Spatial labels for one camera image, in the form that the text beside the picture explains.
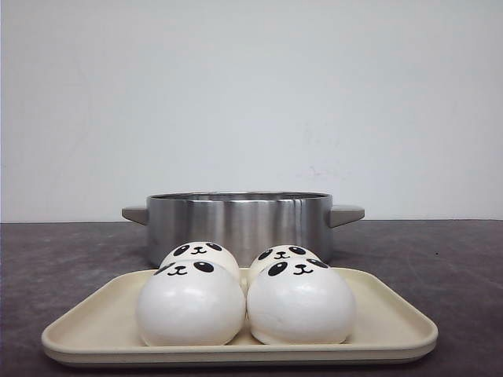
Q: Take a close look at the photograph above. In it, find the panda bun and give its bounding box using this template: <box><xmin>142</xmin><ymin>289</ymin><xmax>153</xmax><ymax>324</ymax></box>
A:
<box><xmin>160</xmin><ymin>241</ymin><xmax>240</xmax><ymax>280</ymax></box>
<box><xmin>136</xmin><ymin>259</ymin><xmax>246</xmax><ymax>346</ymax></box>
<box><xmin>247</xmin><ymin>257</ymin><xmax>357</xmax><ymax>344</ymax></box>
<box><xmin>248</xmin><ymin>244</ymin><xmax>320</xmax><ymax>281</ymax></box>

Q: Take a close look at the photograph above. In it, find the stainless steel steamer pot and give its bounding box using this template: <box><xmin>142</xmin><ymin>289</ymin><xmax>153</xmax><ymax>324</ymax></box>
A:
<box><xmin>122</xmin><ymin>192</ymin><xmax>365</xmax><ymax>266</ymax></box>

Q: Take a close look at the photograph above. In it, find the cream rectangular serving tray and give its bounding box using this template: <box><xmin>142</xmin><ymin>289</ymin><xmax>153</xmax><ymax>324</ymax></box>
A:
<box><xmin>41</xmin><ymin>268</ymin><xmax>439</xmax><ymax>368</ymax></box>

